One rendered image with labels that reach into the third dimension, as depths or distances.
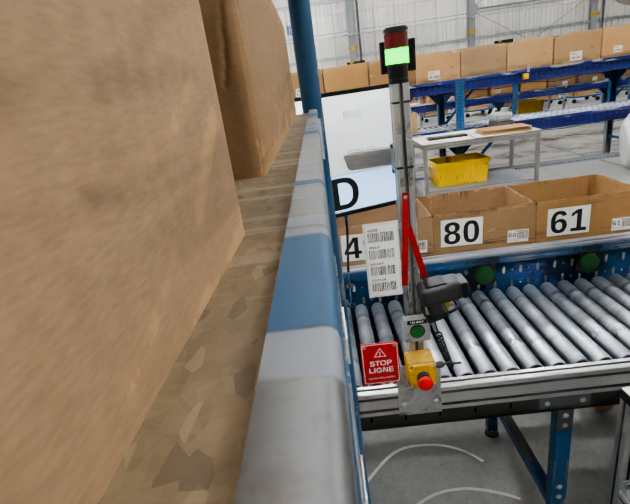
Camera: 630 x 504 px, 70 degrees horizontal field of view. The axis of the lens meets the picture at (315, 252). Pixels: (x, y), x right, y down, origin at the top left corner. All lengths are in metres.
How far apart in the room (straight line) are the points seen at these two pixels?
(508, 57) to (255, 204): 6.50
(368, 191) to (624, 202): 1.15
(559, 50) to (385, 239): 5.94
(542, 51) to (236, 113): 6.63
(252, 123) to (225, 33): 0.04
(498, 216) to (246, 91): 1.67
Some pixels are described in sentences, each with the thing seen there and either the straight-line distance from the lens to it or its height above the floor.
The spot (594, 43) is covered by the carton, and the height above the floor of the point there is 1.57.
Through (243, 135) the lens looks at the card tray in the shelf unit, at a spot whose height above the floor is 1.56.
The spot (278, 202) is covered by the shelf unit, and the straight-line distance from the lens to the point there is 0.15.
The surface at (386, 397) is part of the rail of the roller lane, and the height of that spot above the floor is 0.72.
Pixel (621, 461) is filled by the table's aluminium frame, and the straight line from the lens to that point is 1.54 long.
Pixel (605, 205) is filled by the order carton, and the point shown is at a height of 1.00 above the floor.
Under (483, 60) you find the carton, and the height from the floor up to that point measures 1.55.
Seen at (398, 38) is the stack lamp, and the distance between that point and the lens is 1.04.
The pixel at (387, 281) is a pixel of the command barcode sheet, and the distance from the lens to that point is 1.14.
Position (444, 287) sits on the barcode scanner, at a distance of 1.12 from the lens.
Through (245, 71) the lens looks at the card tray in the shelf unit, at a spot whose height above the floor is 1.58.
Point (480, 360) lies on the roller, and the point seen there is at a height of 0.75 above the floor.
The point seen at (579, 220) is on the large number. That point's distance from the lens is 1.97.
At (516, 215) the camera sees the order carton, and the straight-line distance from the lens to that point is 1.86.
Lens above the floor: 1.58
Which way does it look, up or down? 21 degrees down
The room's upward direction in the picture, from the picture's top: 8 degrees counter-clockwise
